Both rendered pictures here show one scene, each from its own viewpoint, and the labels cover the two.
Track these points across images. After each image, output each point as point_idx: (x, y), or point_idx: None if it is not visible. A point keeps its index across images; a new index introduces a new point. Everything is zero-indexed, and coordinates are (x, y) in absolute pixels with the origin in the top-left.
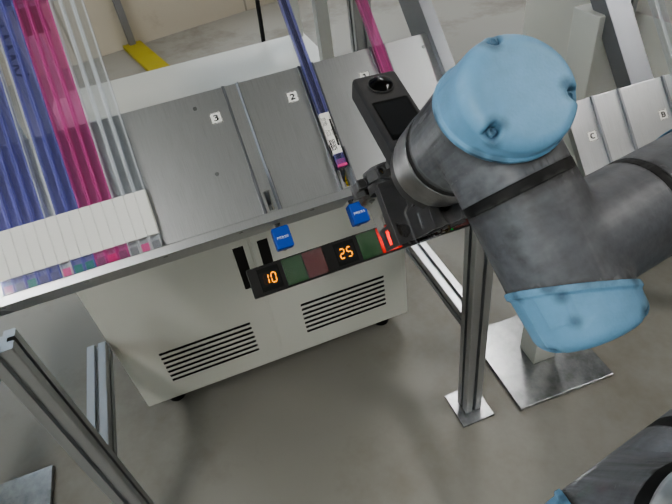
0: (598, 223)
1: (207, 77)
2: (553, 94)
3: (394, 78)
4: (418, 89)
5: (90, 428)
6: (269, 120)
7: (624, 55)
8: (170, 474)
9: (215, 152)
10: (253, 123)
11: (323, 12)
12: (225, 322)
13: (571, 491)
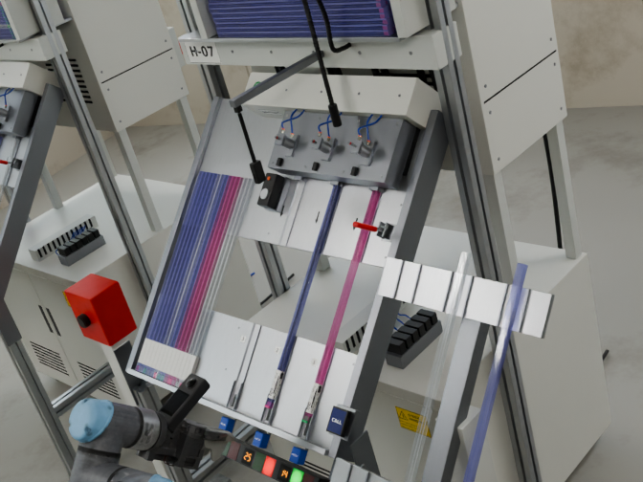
0: (81, 473)
1: (454, 263)
2: (82, 426)
3: (198, 383)
4: (333, 389)
5: None
6: (260, 356)
7: (428, 458)
8: None
9: (232, 357)
10: (254, 353)
11: (506, 267)
12: (330, 465)
13: None
